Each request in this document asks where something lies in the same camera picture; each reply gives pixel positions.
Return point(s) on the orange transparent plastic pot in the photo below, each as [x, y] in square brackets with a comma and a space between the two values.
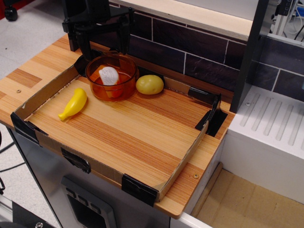
[126, 68]

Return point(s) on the dark grey vertical post right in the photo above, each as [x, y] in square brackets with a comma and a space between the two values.
[247, 70]

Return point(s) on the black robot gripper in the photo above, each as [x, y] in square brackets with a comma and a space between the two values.
[106, 19]

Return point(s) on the toy oven front panel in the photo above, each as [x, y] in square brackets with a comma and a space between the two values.
[89, 210]

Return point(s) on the white toy sink drainboard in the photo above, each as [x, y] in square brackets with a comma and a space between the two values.
[264, 143]

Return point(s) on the yellow toy potato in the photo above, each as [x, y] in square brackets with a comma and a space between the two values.
[149, 85]

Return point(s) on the cardboard fence with black tape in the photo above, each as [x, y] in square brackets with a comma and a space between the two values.
[154, 147]

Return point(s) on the white orange salmon sushi toy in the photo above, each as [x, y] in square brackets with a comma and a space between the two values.
[110, 77]

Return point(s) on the black vertical post left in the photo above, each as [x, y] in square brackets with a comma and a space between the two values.
[77, 13]

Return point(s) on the yellow toy banana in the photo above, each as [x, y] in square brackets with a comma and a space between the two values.
[75, 104]

